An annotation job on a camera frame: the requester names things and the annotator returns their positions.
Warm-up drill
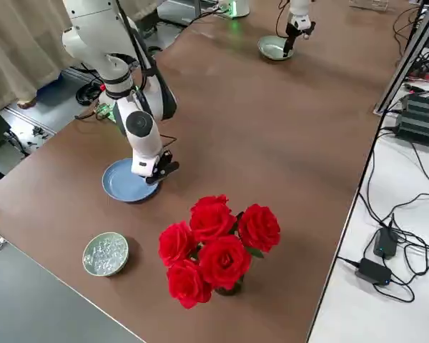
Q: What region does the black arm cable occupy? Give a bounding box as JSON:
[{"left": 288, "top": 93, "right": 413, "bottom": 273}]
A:
[{"left": 116, "top": 0, "right": 178, "bottom": 121}]

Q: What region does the black finned electronics box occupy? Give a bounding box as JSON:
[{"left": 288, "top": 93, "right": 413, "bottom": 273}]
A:
[{"left": 395, "top": 93, "right": 429, "bottom": 146}]

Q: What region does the black vase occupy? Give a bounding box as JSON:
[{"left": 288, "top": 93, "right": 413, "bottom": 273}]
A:
[{"left": 214, "top": 274, "right": 245, "bottom": 297}]

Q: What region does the red rose bouquet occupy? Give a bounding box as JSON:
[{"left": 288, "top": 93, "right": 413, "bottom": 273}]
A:
[{"left": 159, "top": 194, "right": 282, "bottom": 310}]

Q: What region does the black power adapter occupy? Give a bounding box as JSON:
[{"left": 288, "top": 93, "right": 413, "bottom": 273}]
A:
[
  {"left": 355, "top": 258, "right": 393, "bottom": 286},
  {"left": 373, "top": 227, "right": 398, "bottom": 260}
]

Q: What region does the blue plate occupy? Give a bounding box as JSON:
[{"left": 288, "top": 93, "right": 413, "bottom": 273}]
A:
[{"left": 101, "top": 159, "right": 162, "bottom": 204}]

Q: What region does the aluminium frame post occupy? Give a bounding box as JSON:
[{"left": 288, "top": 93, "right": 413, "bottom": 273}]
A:
[{"left": 374, "top": 0, "right": 429, "bottom": 116}]

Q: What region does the beige curtain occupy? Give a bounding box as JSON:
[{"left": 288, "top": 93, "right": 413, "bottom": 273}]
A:
[{"left": 0, "top": 0, "right": 158, "bottom": 115}]

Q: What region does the green plate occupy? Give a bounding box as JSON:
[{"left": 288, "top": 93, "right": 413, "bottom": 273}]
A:
[{"left": 257, "top": 34, "right": 295, "bottom": 62}]

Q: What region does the small bowl with clear beads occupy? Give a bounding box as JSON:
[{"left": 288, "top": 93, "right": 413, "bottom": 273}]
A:
[{"left": 82, "top": 232, "right": 132, "bottom": 278}]

